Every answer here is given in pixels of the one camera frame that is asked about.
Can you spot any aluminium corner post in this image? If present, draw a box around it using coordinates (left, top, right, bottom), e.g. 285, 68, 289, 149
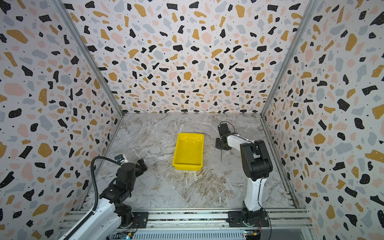
52, 0, 124, 118
261, 0, 319, 119

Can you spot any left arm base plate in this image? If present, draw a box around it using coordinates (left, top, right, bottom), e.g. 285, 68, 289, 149
120, 211, 149, 230

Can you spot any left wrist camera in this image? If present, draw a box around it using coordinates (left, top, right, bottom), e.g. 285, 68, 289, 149
115, 154, 129, 166

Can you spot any left aluminium corner post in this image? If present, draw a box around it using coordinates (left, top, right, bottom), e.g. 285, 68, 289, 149
52, 0, 124, 118

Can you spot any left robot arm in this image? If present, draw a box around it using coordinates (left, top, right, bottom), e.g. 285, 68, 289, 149
61, 155, 149, 240

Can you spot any right electronics board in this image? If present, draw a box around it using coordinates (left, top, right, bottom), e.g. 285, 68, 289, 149
245, 230, 261, 240

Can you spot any left electronics board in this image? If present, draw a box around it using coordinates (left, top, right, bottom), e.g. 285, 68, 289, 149
113, 231, 135, 240

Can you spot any yellow plastic bin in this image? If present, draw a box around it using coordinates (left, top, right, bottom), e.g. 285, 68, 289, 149
173, 133, 205, 171

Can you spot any right aluminium corner post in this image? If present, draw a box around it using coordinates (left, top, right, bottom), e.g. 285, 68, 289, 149
261, 0, 319, 119

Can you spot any electronics board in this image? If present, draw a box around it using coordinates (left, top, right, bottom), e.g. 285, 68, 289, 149
113, 231, 135, 240
245, 230, 261, 240

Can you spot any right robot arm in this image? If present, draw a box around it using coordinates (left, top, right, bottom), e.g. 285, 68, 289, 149
216, 121, 273, 226

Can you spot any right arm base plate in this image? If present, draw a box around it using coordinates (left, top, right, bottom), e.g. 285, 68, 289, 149
226, 210, 270, 228

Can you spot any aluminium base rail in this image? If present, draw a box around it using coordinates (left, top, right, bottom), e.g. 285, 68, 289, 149
58, 207, 319, 240

